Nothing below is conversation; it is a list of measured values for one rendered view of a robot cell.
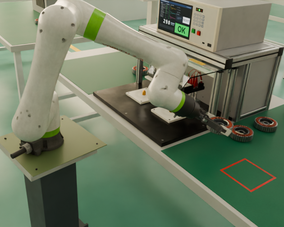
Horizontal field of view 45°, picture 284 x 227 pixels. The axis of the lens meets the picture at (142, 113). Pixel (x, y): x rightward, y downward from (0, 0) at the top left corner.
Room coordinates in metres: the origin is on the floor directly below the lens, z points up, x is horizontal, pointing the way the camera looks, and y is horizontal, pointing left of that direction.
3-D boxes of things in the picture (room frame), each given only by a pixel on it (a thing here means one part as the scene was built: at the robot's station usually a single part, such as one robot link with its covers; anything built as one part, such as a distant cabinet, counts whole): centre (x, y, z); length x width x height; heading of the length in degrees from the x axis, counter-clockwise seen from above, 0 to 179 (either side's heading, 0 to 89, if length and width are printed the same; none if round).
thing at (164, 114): (1.57, -0.15, 0.78); 0.15 x 0.15 x 0.01; 37
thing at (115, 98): (1.68, -0.09, 0.76); 0.64 x 0.47 x 0.02; 37
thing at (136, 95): (1.76, 0.00, 0.78); 0.15 x 0.15 x 0.01; 37
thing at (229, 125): (1.30, -0.34, 0.87); 0.11 x 0.11 x 0.04
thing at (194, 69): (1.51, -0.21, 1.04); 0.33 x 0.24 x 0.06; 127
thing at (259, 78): (1.65, -0.59, 0.91); 0.28 x 0.03 x 0.32; 127
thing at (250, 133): (1.41, -0.48, 0.77); 0.11 x 0.11 x 0.04
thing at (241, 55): (1.86, -0.33, 1.09); 0.68 x 0.44 x 0.05; 37
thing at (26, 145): (1.22, 0.45, 0.78); 0.26 x 0.15 x 0.06; 146
